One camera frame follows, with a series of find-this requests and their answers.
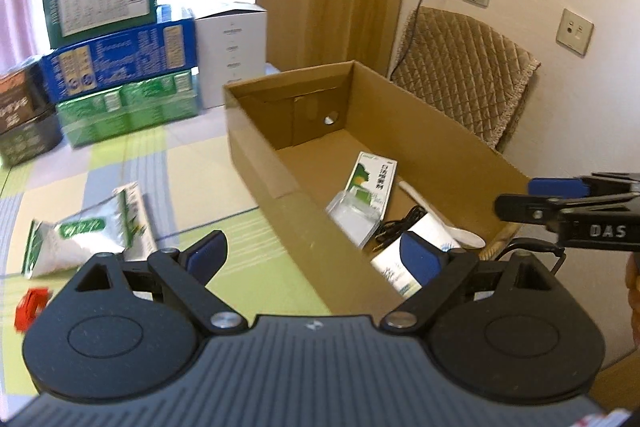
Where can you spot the white carton box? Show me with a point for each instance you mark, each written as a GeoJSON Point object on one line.
{"type": "Point", "coordinates": [231, 40]}

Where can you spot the white ointment box bird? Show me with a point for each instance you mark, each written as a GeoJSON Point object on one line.
{"type": "Point", "coordinates": [143, 242]}

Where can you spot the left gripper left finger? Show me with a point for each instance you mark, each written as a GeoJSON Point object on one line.
{"type": "Point", "coordinates": [183, 276]}

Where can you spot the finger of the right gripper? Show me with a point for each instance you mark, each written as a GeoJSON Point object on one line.
{"type": "Point", "coordinates": [551, 211]}
{"type": "Point", "coordinates": [558, 187]}

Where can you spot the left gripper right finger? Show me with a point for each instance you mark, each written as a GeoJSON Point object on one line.
{"type": "Point", "coordinates": [439, 275]}

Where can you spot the quilted tan chair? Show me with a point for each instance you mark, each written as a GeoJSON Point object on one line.
{"type": "Point", "coordinates": [467, 70]}

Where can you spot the red wrapper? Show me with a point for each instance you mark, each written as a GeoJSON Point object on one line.
{"type": "Point", "coordinates": [30, 306]}

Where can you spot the clear plastic clip holder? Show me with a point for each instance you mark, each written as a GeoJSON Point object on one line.
{"type": "Point", "coordinates": [357, 220]}

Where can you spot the blue carton box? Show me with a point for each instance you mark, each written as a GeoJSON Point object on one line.
{"type": "Point", "coordinates": [126, 56]}

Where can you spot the person right hand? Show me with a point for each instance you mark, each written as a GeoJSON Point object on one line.
{"type": "Point", "coordinates": [633, 288]}

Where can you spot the green white spray box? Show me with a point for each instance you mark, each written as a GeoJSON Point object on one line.
{"type": "Point", "coordinates": [372, 180]}

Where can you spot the single wall socket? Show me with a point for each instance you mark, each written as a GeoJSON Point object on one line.
{"type": "Point", "coordinates": [574, 32]}

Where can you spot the silver green foil pouch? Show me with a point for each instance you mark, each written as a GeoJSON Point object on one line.
{"type": "Point", "coordinates": [103, 228]}

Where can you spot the black food container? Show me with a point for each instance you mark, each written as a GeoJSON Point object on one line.
{"type": "Point", "coordinates": [29, 124]}

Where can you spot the white green medicine box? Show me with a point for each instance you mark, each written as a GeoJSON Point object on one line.
{"type": "Point", "coordinates": [400, 264]}

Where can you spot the beige plastic spoon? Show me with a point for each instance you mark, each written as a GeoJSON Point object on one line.
{"type": "Point", "coordinates": [463, 237]}

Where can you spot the checked tablecloth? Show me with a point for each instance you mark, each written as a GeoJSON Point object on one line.
{"type": "Point", "coordinates": [190, 187]}

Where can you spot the green shrink-wrapped pack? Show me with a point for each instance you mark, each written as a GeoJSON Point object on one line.
{"type": "Point", "coordinates": [131, 107]}

